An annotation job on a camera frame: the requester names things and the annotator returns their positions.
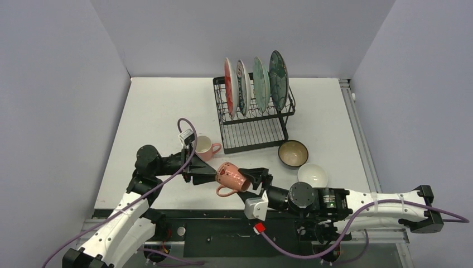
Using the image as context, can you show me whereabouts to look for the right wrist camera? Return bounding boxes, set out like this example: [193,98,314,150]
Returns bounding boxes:
[244,191,269,221]

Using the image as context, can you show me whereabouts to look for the white bowl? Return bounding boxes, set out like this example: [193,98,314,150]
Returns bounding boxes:
[297,163,329,188]

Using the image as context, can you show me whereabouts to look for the black wire dish rack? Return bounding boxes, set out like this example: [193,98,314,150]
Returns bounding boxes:
[213,76,296,154]

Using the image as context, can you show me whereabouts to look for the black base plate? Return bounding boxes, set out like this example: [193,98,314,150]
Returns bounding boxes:
[92,209,370,259]

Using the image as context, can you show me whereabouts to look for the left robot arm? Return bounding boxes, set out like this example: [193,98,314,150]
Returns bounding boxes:
[62,145,216,267]

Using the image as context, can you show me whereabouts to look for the white plate blue rim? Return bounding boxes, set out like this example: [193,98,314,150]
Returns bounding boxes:
[236,60,252,117]

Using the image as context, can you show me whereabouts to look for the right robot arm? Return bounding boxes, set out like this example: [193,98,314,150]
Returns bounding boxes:
[237,167,444,238]

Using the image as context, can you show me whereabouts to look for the red teal plate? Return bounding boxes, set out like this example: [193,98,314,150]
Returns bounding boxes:
[224,58,239,119]

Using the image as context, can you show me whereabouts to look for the large pink mug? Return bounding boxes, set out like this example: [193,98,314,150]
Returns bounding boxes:
[195,135,222,162]

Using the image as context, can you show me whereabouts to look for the light green flower plate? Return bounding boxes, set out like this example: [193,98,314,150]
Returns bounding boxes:
[253,56,271,113]

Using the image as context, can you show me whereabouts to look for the brown black bowl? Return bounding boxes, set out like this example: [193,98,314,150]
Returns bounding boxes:
[278,140,309,168]

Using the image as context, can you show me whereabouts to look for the dark blue plate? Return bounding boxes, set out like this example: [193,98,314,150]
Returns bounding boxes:
[269,50,289,112]

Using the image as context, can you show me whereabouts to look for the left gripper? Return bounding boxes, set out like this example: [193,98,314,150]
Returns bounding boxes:
[153,143,218,185]

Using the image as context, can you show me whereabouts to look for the small orange mug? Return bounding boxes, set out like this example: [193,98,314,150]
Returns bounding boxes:
[215,162,251,197]

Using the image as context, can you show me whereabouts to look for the aluminium rail right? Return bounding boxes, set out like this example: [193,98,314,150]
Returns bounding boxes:
[339,78,411,243]

